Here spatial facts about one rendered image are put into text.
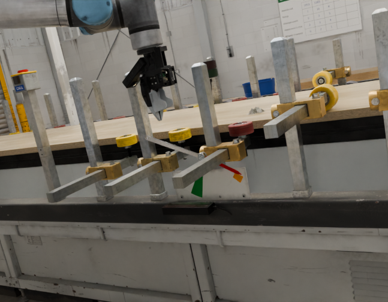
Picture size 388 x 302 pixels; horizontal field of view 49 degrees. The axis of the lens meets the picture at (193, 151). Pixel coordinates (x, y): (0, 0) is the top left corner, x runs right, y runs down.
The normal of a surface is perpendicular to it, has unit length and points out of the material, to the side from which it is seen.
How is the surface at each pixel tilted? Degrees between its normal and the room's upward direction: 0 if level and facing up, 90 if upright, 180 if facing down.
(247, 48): 90
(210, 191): 90
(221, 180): 90
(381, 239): 90
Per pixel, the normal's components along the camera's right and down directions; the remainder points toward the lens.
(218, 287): -0.48, 0.26
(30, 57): 0.86, -0.08
